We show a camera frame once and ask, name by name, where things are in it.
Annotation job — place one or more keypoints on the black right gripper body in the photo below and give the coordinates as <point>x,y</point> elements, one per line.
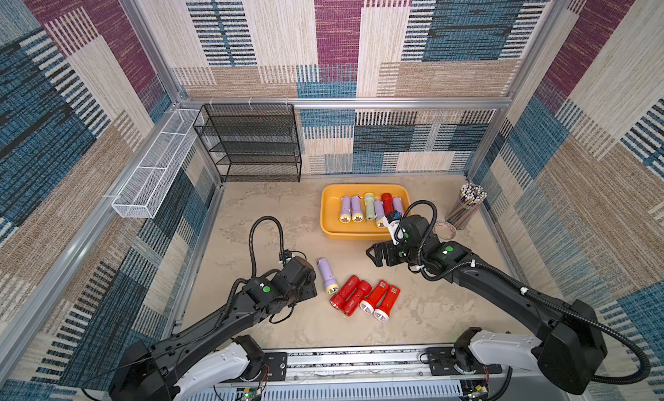
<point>386,253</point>

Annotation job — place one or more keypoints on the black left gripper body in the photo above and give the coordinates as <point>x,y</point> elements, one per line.
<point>309,291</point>

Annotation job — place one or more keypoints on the purple flashlight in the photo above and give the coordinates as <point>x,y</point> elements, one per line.
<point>329,281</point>
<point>346,212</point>
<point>398,206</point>
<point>380,214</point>
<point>356,208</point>

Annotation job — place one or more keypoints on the pale green flashlight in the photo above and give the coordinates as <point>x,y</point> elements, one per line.
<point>369,203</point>

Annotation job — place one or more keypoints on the yellow plastic storage tray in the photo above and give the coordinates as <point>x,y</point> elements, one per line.
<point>366,230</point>

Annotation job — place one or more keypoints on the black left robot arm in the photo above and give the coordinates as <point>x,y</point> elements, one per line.
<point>157,372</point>

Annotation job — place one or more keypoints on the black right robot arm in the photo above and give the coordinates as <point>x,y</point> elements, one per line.
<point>565,342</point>

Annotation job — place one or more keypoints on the clear tape roll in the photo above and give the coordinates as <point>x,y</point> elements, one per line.
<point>445,231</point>

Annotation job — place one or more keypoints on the cup of pencils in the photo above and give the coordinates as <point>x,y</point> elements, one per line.
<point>467,204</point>

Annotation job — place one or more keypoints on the red flashlight white head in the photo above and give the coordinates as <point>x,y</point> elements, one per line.
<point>371,302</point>

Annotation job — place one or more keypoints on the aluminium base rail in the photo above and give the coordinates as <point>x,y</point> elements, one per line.
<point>402,372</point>

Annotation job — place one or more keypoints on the black wire shelf rack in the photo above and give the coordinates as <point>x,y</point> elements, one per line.
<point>251,142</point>

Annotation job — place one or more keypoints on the white mesh wall basket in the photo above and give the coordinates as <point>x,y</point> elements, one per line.
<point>150,181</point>

